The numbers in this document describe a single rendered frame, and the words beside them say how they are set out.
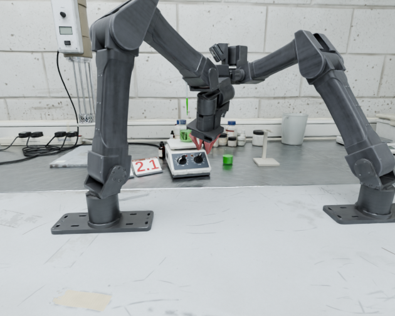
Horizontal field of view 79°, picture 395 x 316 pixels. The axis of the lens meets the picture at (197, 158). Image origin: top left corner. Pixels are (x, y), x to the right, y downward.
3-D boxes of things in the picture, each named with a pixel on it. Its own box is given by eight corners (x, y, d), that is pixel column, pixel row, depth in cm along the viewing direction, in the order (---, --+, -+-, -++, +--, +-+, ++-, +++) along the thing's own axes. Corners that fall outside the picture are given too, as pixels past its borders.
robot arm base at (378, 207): (325, 178, 55) (345, 190, 49) (407, 176, 57) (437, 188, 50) (320, 209, 58) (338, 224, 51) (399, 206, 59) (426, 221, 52)
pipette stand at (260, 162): (279, 165, 89) (283, 131, 85) (258, 166, 89) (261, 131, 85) (272, 159, 97) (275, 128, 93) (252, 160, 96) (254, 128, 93)
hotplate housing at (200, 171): (211, 175, 79) (212, 152, 77) (172, 179, 76) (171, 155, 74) (196, 157, 100) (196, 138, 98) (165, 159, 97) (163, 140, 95)
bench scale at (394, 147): (365, 155, 104) (367, 144, 103) (333, 142, 129) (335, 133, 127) (409, 155, 104) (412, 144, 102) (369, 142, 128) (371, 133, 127)
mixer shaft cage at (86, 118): (92, 123, 97) (84, 57, 89) (75, 123, 96) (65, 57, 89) (98, 121, 103) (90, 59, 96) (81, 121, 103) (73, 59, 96)
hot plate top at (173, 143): (204, 147, 84) (204, 144, 84) (170, 149, 81) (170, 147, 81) (196, 140, 95) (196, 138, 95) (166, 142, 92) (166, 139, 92)
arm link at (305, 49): (232, 68, 80) (317, 19, 54) (251, 69, 85) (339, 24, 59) (237, 105, 81) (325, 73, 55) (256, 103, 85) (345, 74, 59)
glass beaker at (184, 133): (177, 141, 91) (177, 118, 89) (194, 140, 93) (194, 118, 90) (181, 145, 85) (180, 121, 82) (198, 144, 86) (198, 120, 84)
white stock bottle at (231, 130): (231, 141, 130) (232, 120, 126) (239, 143, 124) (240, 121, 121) (222, 142, 126) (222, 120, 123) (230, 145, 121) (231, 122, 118)
